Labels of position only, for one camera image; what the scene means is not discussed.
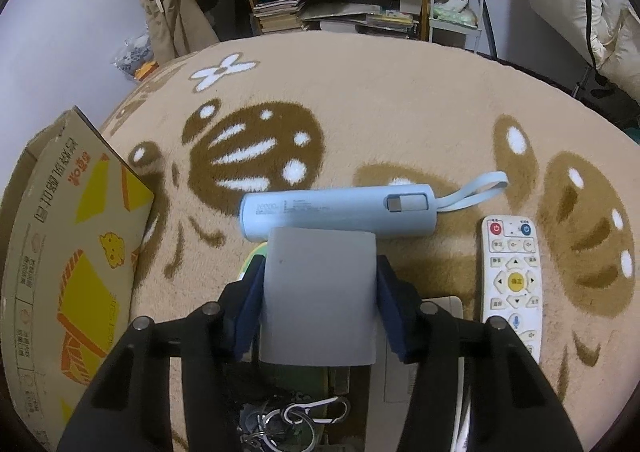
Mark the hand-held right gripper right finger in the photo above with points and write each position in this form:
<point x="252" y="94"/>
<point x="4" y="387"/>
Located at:
<point x="395" y="307"/>

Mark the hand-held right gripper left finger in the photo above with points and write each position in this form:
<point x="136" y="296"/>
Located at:
<point x="247" y="307"/>

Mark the grey rectangular box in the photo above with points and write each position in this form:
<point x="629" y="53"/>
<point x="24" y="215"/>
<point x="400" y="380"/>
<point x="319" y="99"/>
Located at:
<point x="317" y="292"/>

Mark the brown cardboard box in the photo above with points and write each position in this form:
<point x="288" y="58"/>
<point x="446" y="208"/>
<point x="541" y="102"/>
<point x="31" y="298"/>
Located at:
<point x="65" y="232"/>

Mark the white flat charger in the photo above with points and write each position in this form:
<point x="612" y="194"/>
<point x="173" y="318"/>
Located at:
<point x="395" y="382"/>

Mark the light blue power bank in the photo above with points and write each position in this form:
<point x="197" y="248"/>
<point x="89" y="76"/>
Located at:
<point x="325" y="212"/>

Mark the silver carabiner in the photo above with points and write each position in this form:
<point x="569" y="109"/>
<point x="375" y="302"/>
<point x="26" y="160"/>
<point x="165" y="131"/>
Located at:
<point x="320" y="407"/>

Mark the white remote control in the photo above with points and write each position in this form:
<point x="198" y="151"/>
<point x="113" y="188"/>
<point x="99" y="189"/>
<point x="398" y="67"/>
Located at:
<point x="512" y="257"/>

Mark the bag of plush toys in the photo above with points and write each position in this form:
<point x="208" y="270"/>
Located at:
<point x="132" y="54"/>

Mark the stack of books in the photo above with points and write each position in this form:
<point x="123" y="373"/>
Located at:
<point x="277" y="17"/>

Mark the green tissue pack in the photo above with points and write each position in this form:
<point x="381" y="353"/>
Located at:
<point x="452" y="16"/>

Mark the pile of papers and magazines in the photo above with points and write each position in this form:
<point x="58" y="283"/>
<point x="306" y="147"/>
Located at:
<point x="360" y="12"/>

